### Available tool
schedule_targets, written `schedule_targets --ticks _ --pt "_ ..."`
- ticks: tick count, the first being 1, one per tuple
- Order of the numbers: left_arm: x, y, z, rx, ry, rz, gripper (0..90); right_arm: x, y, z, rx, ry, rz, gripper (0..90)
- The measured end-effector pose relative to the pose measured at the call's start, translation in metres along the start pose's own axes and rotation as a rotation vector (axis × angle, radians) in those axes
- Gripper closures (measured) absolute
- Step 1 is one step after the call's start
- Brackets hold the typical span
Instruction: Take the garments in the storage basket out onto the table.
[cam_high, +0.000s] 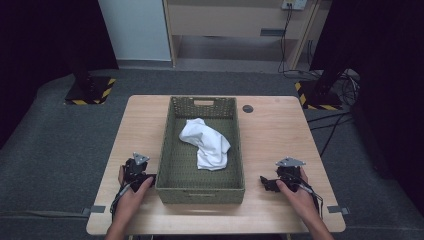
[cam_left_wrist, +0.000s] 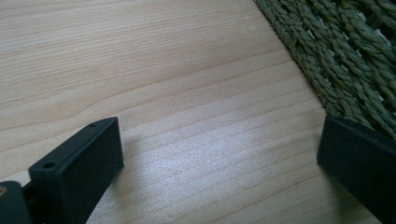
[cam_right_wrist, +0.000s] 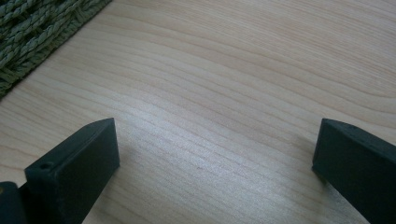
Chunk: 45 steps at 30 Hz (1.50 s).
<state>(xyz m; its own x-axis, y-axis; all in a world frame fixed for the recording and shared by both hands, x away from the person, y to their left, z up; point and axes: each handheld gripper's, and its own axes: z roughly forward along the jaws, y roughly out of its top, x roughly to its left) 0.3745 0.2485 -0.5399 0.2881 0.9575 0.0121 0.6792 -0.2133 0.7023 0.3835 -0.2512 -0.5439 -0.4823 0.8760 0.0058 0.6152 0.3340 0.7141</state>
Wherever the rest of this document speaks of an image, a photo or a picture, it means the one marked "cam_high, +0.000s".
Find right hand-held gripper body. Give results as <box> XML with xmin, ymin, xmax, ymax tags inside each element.
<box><xmin>275</xmin><ymin>156</ymin><xmax>310</xmax><ymax>194</ymax></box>

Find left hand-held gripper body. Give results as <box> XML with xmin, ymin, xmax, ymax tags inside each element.
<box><xmin>122</xmin><ymin>151</ymin><xmax>151</xmax><ymax>194</ymax></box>

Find green woven basket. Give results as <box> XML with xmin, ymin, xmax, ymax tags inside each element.
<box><xmin>155</xmin><ymin>95</ymin><xmax>246</xmax><ymax>205</ymax></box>

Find white cloth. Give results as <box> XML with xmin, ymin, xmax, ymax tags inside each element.
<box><xmin>178</xmin><ymin>117</ymin><xmax>232</xmax><ymax>172</ymax></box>

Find person's right hand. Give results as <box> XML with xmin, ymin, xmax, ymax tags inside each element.
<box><xmin>276</xmin><ymin>168</ymin><xmax>321</xmax><ymax>222</ymax></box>

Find person's left hand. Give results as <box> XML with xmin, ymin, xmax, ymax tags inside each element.
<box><xmin>114</xmin><ymin>165</ymin><xmax>155</xmax><ymax>225</ymax></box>

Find black stand with striped base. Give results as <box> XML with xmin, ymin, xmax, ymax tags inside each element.
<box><xmin>63</xmin><ymin>58</ymin><xmax>117</xmax><ymax>106</ymax></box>
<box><xmin>294</xmin><ymin>68</ymin><xmax>345</xmax><ymax>111</ymax></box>

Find black curtain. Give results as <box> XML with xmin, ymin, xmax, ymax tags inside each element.
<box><xmin>0</xmin><ymin>0</ymin><xmax>120</xmax><ymax>149</ymax></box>
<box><xmin>309</xmin><ymin>0</ymin><xmax>424</xmax><ymax>216</ymax></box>

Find white cabinet panel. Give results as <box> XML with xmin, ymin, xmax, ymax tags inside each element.
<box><xmin>97</xmin><ymin>0</ymin><xmax>173</xmax><ymax>63</ymax></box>

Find white power strip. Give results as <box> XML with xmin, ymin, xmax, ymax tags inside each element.
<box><xmin>281</xmin><ymin>0</ymin><xmax>309</xmax><ymax>11</ymax></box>

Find left hand-held gripper cable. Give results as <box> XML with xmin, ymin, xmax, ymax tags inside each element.
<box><xmin>109</xmin><ymin>179</ymin><xmax>134</xmax><ymax>222</ymax></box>

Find hand-held gripper cable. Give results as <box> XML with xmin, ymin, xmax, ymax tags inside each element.
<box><xmin>290</xmin><ymin>172</ymin><xmax>325</xmax><ymax>219</ymax></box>
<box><xmin>109</xmin><ymin>179</ymin><xmax>134</xmax><ymax>222</ymax></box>

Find right hand-held gripper cable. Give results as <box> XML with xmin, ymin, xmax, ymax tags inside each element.
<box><xmin>290</xmin><ymin>172</ymin><xmax>325</xmax><ymax>219</ymax></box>

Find grey table edge bracket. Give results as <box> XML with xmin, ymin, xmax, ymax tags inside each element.
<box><xmin>326</xmin><ymin>205</ymin><xmax>351</xmax><ymax>216</ymax></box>
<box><xmin>81</xmin><ymin>205</ymin><xmax>107</xmax><ymax>216</ymax></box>

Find black floor cables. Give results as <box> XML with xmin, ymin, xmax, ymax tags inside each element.
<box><xmin>306</xmin><ymin>111</ymin><xmax>354</xmax><ymax>158</ymax></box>

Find tangled black cable bundle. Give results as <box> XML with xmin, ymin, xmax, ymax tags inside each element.
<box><xmin>333</xmin><ymin>68</ymin><xmax>362</xmax><ymax>108</ymax></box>

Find black power cable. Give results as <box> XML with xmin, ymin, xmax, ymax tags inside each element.
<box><xmin>277</xmin><ymin>3</ymin><xmax>322</xmax><ymax>80</ymax></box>

